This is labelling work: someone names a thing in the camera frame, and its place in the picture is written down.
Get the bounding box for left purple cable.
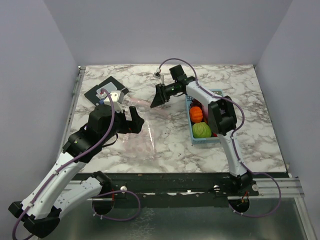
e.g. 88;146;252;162
11;90;141;240

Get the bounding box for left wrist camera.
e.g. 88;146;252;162
101;90;125;113

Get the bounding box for green toy cabbage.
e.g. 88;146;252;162
192;122;212;139

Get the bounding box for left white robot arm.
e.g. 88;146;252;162
8;104;145;238

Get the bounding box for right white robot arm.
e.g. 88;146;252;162
150;65;253;196

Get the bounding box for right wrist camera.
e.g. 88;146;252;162
153;72;165;85

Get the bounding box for aluminium rail frame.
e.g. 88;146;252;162
49;64;310;240

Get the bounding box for clear pink zip top bag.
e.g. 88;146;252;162
121;97;171;161

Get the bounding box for black foam pad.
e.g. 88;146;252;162
84;76;129;106

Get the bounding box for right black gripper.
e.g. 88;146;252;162
150;82;178;109

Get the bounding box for dark red toy grapes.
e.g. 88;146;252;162
190;99;202;108

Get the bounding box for orange toy pumpkin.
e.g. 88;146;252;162
189;106;203;124

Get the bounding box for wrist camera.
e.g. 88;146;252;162
101;90;125;113
153;72;165;85

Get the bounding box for light blue plastic basket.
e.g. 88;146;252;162
185;95;220;145

